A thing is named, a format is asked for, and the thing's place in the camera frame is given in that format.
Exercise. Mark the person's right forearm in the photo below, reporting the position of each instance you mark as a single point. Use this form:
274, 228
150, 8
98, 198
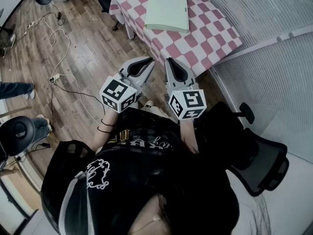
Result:
188, 136

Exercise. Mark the pink white checkered tablecloth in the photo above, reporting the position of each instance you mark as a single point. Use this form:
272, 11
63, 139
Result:
207, 45

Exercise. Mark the person's left forearm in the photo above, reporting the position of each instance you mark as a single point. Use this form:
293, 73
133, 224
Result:
104, 138

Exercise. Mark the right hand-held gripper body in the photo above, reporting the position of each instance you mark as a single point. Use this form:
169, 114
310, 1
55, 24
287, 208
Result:
188, 101

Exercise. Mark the light green folder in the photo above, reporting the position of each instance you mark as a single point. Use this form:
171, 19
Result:
166, 8

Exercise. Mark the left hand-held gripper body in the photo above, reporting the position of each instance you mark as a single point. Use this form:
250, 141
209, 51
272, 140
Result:
117, 94

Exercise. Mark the beige trousers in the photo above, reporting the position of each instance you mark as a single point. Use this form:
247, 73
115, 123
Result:
156, 111

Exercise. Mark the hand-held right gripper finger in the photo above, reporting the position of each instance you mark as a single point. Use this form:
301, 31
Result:
170, 73
182, 72

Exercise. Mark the black wrist band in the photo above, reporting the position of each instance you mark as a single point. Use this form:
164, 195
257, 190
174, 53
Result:
107, 124
102, 131

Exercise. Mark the black printed shirt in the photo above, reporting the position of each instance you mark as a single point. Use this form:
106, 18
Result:
146, 180

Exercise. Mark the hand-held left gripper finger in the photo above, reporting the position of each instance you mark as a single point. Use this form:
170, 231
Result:
133, 66
146, 73

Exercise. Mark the white power strip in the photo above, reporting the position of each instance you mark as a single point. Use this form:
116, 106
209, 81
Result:
55, 77

